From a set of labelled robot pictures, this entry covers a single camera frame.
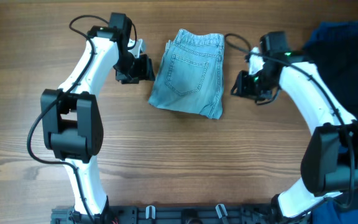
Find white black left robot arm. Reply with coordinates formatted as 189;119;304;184
30;25;155;223

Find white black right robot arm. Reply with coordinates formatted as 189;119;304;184
231;50;358;223

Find light blue denim shorts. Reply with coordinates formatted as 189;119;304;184
149;29;224;119

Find dark blue garment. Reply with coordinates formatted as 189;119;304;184
310;21;358;223

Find black garment with white print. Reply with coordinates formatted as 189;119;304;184
303;30;358;120

